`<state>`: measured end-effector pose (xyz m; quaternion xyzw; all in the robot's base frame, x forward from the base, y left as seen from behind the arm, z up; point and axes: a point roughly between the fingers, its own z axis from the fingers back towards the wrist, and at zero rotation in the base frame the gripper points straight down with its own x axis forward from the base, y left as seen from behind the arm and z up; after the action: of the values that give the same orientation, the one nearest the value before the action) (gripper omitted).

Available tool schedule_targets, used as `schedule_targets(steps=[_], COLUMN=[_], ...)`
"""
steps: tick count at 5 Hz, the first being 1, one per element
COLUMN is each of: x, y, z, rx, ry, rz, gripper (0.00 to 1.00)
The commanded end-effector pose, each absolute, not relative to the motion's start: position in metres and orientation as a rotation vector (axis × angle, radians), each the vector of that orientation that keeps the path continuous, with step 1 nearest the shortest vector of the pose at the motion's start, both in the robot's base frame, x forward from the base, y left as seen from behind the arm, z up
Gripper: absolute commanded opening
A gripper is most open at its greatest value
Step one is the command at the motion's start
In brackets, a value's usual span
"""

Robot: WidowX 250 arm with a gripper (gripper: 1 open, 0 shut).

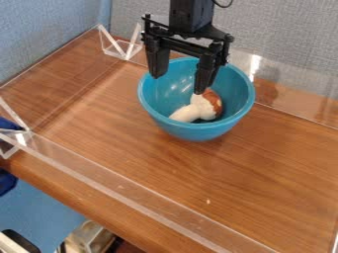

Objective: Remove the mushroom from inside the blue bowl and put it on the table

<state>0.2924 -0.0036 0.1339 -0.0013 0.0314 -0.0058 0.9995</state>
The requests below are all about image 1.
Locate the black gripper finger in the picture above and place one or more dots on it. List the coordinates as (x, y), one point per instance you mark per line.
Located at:
(158, 57)
(208, 67)

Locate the grey metal frame below table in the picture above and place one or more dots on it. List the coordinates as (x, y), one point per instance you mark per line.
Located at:
(90, 238)

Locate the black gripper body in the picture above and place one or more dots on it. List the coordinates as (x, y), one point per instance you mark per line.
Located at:
(193, 42)

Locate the clear acrylic back barrier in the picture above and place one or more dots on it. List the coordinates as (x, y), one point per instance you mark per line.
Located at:
(296, 90)

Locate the brown and white toy mushroom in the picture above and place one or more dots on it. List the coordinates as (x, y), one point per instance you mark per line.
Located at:
(205, 108)

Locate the clear acrylic barrier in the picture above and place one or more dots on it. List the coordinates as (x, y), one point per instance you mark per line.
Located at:
(296, 90)
(147, 218)

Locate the blue bowl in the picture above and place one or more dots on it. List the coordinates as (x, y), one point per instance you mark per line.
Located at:
(165, 95)

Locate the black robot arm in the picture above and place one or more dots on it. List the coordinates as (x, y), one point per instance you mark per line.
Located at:
(194, 13)

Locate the black and white object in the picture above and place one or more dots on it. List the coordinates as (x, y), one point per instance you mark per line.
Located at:
(15, 243)

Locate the clear acrylic corner bracket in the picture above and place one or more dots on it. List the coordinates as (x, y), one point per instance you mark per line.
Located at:
(118, 47)

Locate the clear acrylic front barrier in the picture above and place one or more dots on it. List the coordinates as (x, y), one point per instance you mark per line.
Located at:
(147, 218)

